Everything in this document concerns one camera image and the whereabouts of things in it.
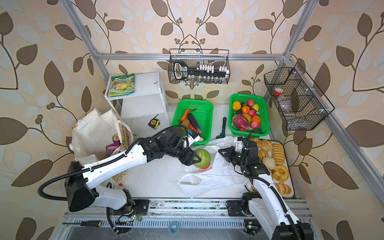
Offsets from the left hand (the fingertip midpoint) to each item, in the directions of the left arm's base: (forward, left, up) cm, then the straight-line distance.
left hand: (199, 156), depth 70 cm
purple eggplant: (+34, +4, -18) cm, 38 cm away
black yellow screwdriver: (-26, +52, -21) cm, 62 cm away
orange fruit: (+45, -34, -15) cm, 59 cm away
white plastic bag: (-5, -12, -10) cm, 16 cm away
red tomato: (+2, -4, -18) cm, 18 cm away
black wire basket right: (+23, -50, +13) cm, 56 cm away
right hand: (+6, -11, -7) cm, 14 cm away
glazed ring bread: (0, -46, -19) cm, 50 cm away
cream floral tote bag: (+11, +58, -1) cm, 59 cm away
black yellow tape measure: (+33, +32, -18) cm, 49 cm away
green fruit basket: (+41, -35, -16) cm, 56 cm away
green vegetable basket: (+47, -2, -20) cm, 51 cm away
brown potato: (+33, +10, -17) cm, 38 cm away
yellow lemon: (+47, -27, -13) cm, 56 cm away
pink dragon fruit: (+32, -27, -12) cm, 43 cm away
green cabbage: (-1, -3, 0) cm, 3 cm away
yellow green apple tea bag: (+34, +44, +14) cm, 57 cm away
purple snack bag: (+7, +50, -9) cm, 51 cm away
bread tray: (+10, -45, -20) cm, 50 cm away
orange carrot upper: (+39, +11, -17) cm, 44 cm away
